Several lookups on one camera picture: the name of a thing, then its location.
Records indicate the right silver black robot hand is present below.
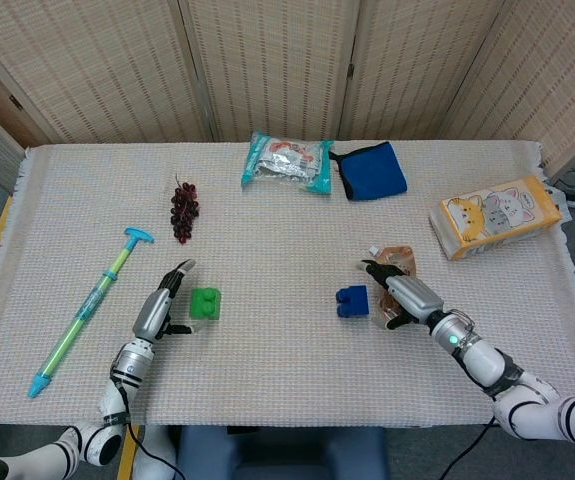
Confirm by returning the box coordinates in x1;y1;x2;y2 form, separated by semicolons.
359;258;446;332

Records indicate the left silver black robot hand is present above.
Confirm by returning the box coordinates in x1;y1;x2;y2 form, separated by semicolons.
131;258;204;344

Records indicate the green toy brick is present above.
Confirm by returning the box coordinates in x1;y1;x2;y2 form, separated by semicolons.
188;286;223;322

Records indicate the blue toy brick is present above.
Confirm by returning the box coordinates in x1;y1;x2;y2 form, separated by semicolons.
335;284;372;319

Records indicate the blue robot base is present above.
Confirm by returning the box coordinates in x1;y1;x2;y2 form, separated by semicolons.
173;424;389;480

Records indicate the white robot base shell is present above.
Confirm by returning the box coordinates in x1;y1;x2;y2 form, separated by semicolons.
131;424;181;480

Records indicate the orange sauce pouch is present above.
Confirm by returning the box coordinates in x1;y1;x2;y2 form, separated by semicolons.
365;244;418;330

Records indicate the green blue toy water pump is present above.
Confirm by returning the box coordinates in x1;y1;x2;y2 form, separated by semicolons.
26;227;156;400

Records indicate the dark red grape bunch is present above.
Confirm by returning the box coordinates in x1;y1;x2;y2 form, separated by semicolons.
169;173;201;247

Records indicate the orange cat tissue pack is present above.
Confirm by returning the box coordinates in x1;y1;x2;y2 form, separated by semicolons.
427;174;564;262

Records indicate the folded blue cloth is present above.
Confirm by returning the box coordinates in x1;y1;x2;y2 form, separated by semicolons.
328;141;409;202

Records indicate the white woven tablecloth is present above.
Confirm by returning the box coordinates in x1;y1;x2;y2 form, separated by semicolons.
0;141;575;430

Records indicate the teal silver snack packet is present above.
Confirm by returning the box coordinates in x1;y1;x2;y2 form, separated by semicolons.
240;131;335;197

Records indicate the beige woven folding screen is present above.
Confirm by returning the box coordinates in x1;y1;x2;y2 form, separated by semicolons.
0;0;575;177

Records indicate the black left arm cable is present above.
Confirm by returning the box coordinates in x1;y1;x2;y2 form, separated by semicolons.
110;368;188;480

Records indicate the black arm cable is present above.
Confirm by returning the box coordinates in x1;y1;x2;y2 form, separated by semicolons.
110;368;188;480
436;418;498;480

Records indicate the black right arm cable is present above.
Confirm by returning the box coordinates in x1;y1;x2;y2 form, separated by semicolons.
436;418;498;480

